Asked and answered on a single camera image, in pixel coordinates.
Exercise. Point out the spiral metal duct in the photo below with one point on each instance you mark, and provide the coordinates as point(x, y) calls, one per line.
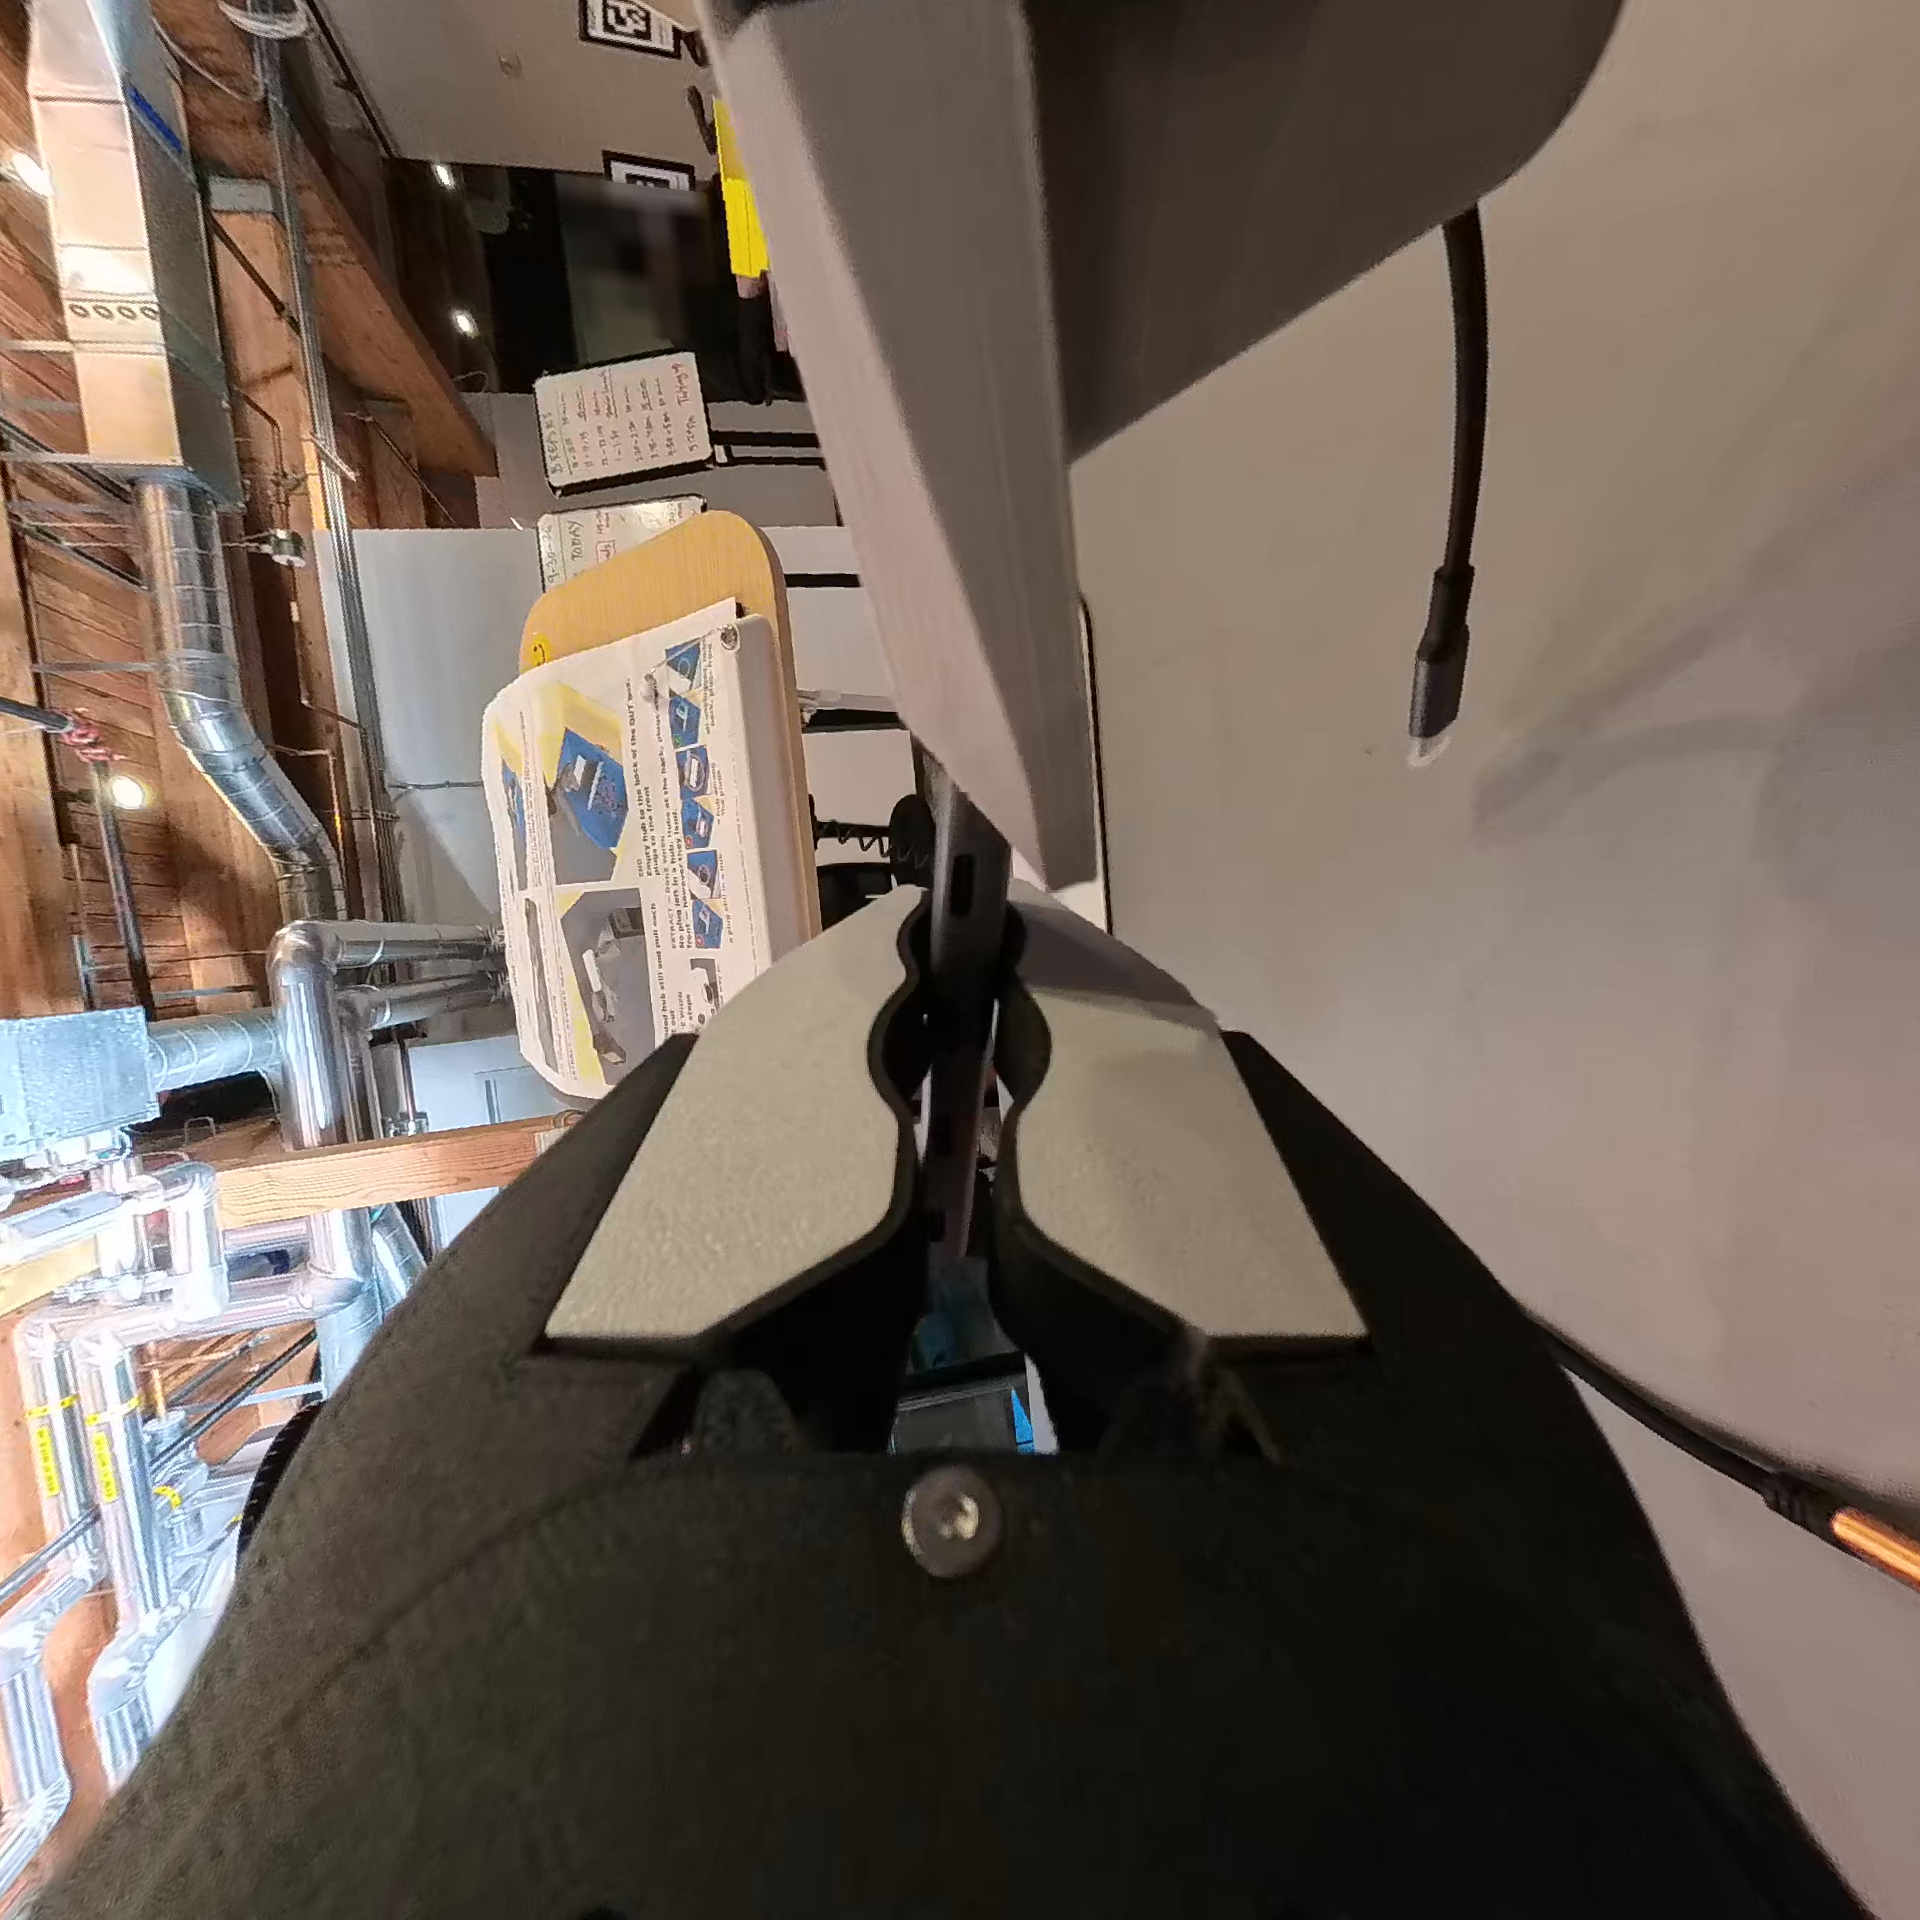
point(211, 676)

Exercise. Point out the silver duct pipe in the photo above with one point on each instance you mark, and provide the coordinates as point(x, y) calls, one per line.
point(317, 1021)

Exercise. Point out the yellow plastic bin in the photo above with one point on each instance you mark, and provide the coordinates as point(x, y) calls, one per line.
point(739, 196)

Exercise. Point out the slim grey usb-c hub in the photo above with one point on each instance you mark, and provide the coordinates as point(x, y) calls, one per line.
point(960, 902)

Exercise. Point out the printed marker sign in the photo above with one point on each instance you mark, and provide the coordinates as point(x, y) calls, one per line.
point(639, 19)

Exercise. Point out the small handwritten whiteboard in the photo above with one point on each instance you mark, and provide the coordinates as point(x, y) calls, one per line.
point(622, 421)
point(600, 540)

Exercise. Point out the printed instruction sheet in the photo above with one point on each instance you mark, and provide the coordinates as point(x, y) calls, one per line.
point(629, 840)

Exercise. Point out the bundle of silver pipes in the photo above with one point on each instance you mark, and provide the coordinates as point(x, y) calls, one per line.
point(119, 1424)

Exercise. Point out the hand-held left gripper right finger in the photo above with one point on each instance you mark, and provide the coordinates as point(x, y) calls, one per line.
point(1184, 1171)

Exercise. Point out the rectangular metal duct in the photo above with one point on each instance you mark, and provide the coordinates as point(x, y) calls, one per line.
point(130, 255)

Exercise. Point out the document stand with wooden board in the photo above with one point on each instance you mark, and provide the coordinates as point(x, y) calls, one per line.
point(706, 570)

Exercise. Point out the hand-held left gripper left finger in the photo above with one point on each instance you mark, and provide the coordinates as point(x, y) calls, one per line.
point(751, 1156)

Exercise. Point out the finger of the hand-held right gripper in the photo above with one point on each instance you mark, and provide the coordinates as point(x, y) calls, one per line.
point(932, 376)

